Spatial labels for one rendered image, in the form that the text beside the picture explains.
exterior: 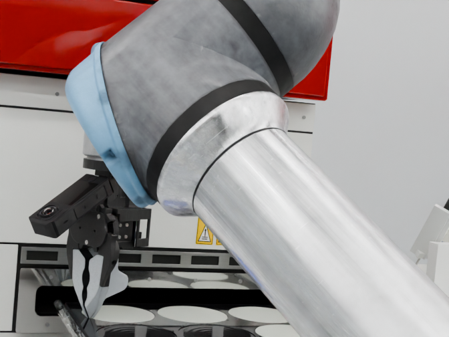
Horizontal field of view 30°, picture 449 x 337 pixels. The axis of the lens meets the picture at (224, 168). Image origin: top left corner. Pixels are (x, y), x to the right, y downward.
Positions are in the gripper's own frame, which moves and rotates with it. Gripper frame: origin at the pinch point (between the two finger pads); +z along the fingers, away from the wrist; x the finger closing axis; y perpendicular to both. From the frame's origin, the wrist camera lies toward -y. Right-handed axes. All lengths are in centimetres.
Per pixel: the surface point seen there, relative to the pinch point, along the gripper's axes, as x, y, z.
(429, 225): -35.9, 24.4, -15.6
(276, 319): -13.8, 24.0, 1.3
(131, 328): -6.8, 2.1, 1.4
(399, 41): 73, 201, -62
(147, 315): -2.6, 8.9, 1.3
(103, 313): 1.2, 4.1, 1.3
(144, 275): 5.4, 15.6, -2.2
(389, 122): 73, 200, -32
